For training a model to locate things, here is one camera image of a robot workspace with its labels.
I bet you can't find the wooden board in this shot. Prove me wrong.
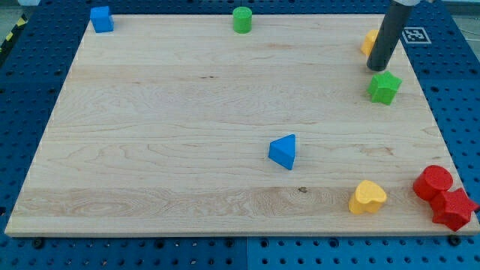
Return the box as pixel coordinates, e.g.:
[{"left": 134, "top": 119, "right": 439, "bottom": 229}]
[{"left": 4, "top": 13, "right": 480, "bottom": 238}]

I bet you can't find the green cylinder block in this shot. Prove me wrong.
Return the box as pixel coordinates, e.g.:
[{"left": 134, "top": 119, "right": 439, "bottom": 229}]
[{"left": 232, "top": 6, "right": 253, "bottom": 34}]

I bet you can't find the yellow hexagon block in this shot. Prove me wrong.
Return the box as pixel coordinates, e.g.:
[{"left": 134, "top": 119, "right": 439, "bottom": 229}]
[{"left": 361, "top": 29, "right": 379, "bottom": 56}]

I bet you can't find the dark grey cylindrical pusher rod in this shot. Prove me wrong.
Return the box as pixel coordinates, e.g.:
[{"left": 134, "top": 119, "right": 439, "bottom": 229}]
[{"left": 367, "top": 0, "right": 414, "bottom": 71}]

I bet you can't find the red star block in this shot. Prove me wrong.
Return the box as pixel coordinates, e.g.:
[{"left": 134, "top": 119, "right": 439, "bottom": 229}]
[{"left": 429, "top": 187, "right": 479, "bottom": 232}]

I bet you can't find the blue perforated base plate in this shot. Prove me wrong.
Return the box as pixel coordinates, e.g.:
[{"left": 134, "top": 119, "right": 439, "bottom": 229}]
[{"left": 1, "top": 1, "right": 479, "bottom": 269}]

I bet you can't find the white fiducial marker tag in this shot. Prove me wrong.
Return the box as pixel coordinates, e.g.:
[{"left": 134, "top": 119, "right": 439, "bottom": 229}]
[{"left": 402, "top": 26, "right": 431, "bottom": 44}]

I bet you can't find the red cylinder block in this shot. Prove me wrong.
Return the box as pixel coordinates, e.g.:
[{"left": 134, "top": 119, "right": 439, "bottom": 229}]
[{"left": 412, "top": 165, "right": 453, "bottom": 201}]

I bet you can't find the yellow heart block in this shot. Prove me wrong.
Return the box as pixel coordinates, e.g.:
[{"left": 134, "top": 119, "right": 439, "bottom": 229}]
[{"left": 348, "top": 180, "right": 387, "bottom": 215}]

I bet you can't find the green star block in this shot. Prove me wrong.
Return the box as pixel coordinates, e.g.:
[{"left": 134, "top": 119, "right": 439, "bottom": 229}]
[{"left": 367, "top": 71, "right": 402, "bottom": 105}]

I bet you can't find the blue triangle block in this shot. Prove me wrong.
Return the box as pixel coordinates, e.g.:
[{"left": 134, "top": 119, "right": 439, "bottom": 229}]
[{"left": 268, "top": 134, "right": 296, "bottom": 170}]

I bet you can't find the blue cube block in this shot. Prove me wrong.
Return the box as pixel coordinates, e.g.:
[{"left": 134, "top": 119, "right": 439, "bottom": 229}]
[{"left": 90, "top": 6, "right": 114, "bottom": 33}]

